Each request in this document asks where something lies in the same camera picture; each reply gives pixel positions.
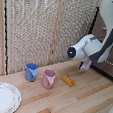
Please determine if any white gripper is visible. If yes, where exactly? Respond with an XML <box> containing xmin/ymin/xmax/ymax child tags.
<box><xmin>79</xmin><ymin>58</ymin><xmax>93</xmax><ymax>72</ymax></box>

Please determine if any yellow rectangular block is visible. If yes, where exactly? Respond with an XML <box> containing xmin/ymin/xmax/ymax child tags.
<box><xmin>59</xmin><ymin>75</ymin><xmax>76</xmax><ymax>88</ymax></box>

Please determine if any pink ceramic mug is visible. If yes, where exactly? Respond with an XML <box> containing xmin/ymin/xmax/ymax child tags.
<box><xmin>41</xmin><ymin>68</ymin><xmax>57</xmax><ymax>90</ymax></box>

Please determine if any blue ceramic mug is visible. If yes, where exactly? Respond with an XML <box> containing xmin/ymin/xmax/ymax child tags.
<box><xmin>24</xmin><ymin>62</ymin><xmax>40</xmax><ymax>82</ymax></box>

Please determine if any woven bamboo folding screen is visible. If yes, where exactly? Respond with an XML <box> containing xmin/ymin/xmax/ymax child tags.
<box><xmin>0</xmin><ymin>0</ymin><xmax>103</xmax><ymax>91</ymax></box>

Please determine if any white plate patterned rim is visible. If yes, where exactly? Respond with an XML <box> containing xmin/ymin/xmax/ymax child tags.
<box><xmin>0</xmin><ymin>81</ymin><xmax>24</xmax><ymax>113</ymax></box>

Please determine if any silver drawer handle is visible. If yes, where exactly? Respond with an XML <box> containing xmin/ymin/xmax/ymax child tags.
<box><xmin>103</xmin><ymin>59</ymin><xmax>113</xmax><ymax>67</ymax></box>

